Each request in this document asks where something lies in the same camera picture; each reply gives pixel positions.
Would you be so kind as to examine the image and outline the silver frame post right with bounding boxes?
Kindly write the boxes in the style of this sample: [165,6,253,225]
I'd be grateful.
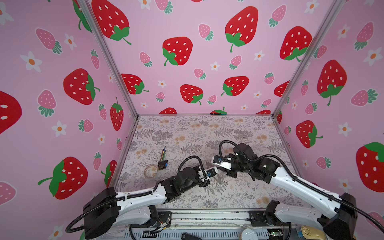
[272,0,346,120]

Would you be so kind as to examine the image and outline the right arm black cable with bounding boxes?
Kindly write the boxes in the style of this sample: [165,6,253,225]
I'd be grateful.
[218,139,384,235]

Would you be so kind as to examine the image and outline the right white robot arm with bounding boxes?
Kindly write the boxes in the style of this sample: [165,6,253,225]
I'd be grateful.
[215,142,359,240]

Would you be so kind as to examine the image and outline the white round disc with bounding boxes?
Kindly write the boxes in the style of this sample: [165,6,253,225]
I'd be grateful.
[239,229,259,240]

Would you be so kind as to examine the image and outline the silver frame post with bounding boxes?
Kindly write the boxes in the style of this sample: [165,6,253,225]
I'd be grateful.
[79,0,139,120]
[272,0,346,120]

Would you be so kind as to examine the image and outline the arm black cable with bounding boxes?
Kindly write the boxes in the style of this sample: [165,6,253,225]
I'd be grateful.
[218,139,384,235]
[65,155,208,234]

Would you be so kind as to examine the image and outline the gold computer mouse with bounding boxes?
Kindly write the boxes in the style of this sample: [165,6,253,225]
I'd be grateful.
[296,226,327,240]

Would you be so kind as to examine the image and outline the black device on base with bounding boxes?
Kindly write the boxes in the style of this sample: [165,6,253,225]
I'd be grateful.
[181,233,202,240]

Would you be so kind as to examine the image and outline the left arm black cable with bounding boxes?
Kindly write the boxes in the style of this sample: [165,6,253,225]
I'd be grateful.
[65,155,208,234]

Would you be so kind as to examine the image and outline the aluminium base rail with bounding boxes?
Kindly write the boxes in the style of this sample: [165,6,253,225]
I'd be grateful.
[101,208,331,240]

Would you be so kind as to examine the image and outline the silver frame post left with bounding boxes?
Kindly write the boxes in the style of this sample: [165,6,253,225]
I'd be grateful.
[79,0,139,120]

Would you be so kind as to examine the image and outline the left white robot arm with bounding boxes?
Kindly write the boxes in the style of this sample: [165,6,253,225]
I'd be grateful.
[83,166,218,240]

